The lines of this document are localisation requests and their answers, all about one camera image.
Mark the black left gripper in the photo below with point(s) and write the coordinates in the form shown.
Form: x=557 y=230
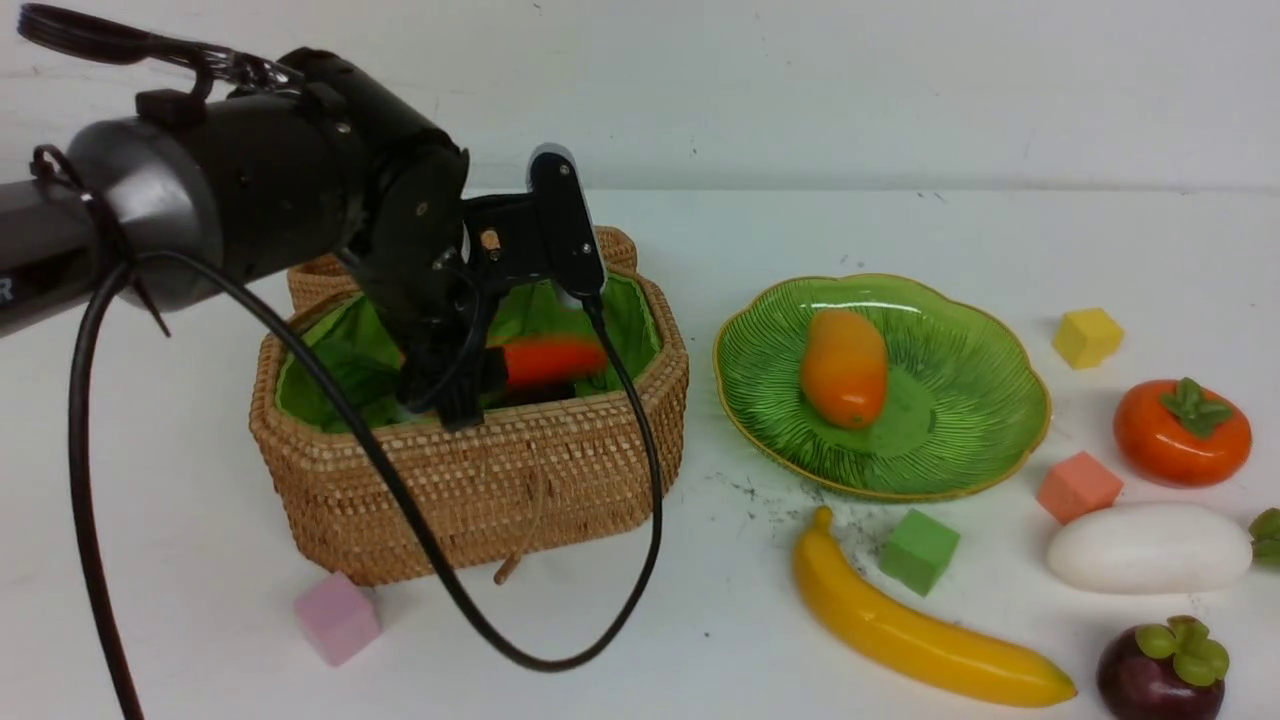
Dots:
x=407 y=260

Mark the orange carrot toy with leaves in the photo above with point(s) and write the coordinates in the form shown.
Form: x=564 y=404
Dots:
x=538 y=362

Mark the woven wicker basket green lining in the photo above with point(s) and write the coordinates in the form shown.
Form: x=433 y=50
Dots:
x=529 y=478

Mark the orange yellow mango toy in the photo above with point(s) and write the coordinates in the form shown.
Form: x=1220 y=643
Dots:
x=844 y=370

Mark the yellow banana toy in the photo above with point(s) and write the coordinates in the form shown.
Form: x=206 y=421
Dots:
x=928 y=650

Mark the white radish toy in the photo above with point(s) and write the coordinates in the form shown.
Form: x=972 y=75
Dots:
x=1151 y=548

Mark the orange persimmon toy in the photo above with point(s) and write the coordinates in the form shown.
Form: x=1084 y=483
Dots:
x=1181 y=433

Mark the purple mangosteen toy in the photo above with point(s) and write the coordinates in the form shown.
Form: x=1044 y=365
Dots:
x=1171 y=670

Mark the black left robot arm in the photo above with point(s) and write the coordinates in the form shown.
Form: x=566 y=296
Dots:
x=189 y=195

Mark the light pink foam cube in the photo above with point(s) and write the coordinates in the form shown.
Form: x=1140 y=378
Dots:
x=338 y=618

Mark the green foam cube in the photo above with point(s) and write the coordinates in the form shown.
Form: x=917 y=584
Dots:
x=918 y=552

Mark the green glass leaf plate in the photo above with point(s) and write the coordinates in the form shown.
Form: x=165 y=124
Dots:
x=965 y=408

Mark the salmon pink foam cube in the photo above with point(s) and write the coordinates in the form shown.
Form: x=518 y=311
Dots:
x=1076 y=486

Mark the yellow foam cube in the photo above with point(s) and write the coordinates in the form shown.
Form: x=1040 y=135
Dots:
x=1086 y=337

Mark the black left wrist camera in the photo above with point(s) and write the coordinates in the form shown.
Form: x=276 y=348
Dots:
x=543 y=234

